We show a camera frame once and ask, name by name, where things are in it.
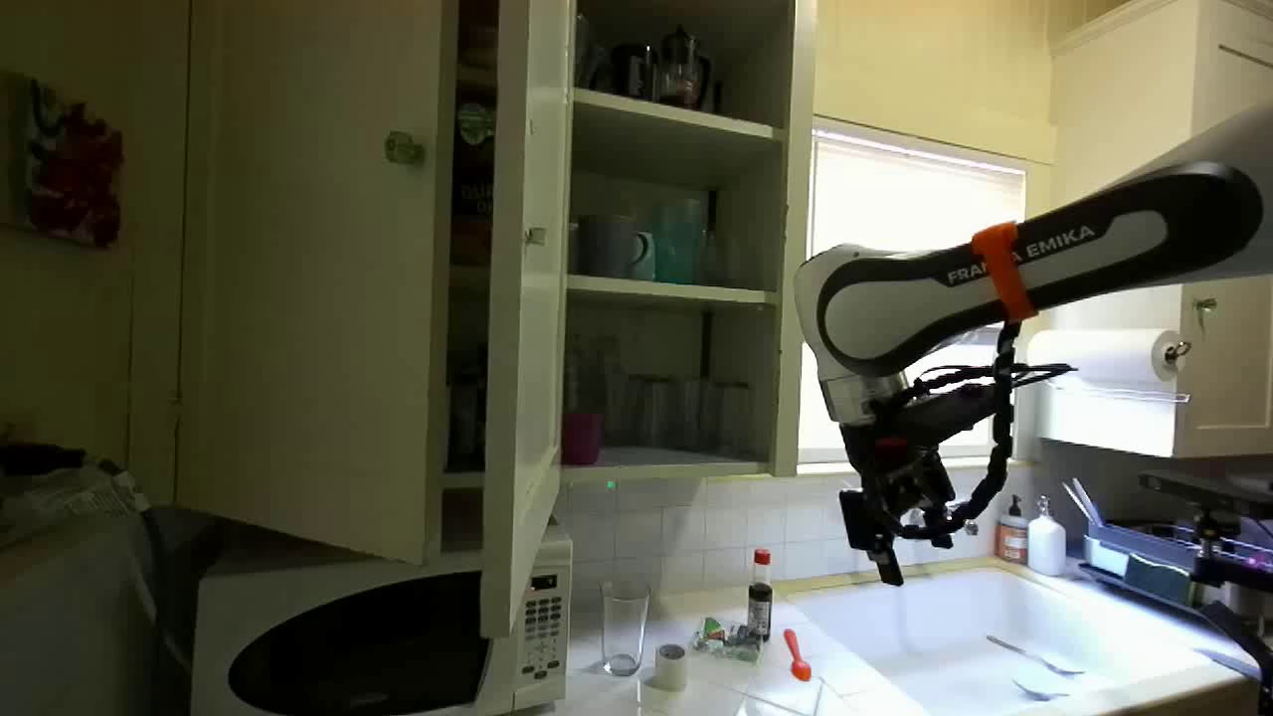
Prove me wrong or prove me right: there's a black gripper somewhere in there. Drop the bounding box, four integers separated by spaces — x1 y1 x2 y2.
834 393 954 590

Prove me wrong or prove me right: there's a clear shelf glass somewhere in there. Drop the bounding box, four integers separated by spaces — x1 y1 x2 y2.
625 375 675 453

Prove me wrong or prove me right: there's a narrow cream cabinet door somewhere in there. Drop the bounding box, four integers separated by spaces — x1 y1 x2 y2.
479 0 581 639

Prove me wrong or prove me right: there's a cream cabinet beside window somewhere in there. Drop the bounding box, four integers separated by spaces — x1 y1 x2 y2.
1046 0 1273 460

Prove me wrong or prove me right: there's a wide cream cabinet door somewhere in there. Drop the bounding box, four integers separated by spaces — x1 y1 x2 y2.
175 0 460 567

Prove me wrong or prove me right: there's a white kitchen sink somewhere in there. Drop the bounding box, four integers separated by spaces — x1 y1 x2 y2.
791 559 1259 716

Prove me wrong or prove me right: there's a dark sauce bottle red cap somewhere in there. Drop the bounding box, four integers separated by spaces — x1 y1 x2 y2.
745 544 780 643

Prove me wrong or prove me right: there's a brown soap pump bottle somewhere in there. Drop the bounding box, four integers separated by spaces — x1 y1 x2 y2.
995 493 1035 567

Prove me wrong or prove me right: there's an orange plastic spoon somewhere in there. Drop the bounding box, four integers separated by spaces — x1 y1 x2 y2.
780 625 814 686

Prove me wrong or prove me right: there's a white plastic bottle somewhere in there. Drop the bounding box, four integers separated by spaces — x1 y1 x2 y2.
1025 493 1069 578

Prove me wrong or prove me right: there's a green white small packet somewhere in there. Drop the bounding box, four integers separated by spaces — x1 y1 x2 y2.
690 612 767 662

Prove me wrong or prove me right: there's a long white utensil in sink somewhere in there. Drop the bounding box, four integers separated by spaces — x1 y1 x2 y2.
987 632 1092 681

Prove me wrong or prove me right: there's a small white piece in sink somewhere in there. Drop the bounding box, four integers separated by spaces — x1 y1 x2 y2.
1009 670 1076 702

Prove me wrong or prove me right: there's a tall clear drinking glass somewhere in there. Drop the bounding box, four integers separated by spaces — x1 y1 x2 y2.
597 578 654 681

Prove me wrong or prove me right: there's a dish rack with utensils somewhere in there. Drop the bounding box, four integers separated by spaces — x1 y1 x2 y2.
1060 473 1273 615

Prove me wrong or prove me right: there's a white paper towel roll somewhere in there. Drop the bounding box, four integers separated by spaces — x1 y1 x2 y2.
1068 327 1191 389

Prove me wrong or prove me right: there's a pink cup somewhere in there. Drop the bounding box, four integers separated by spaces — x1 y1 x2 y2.
560 409 608 470

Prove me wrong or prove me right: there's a white microwave oven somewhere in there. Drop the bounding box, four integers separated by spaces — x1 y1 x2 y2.
187 521 576 716

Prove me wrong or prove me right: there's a white window blind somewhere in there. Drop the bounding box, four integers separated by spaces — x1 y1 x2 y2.
798 115 1035 473

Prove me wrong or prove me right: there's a teal glass pitcher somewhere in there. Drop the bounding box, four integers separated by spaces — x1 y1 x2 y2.
654 193 712 285

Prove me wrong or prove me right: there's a grey mug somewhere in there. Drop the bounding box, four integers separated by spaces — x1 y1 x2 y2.
576 212 659 281

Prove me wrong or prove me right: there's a dark metal kettle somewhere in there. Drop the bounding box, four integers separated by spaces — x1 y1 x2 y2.
633 23 727 110

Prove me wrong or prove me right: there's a black cable chain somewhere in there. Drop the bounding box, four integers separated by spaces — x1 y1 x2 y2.
891 312 1031 548

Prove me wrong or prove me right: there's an orange strap on arm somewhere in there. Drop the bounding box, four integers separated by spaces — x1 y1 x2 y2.
970 217 1037 327

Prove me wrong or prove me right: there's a cream wall cabinet with shelves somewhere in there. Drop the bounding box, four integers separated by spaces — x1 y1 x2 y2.
442 0 818 559

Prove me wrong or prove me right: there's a red floral wall picture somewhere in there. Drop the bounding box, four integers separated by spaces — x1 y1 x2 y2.
13 75 133 254

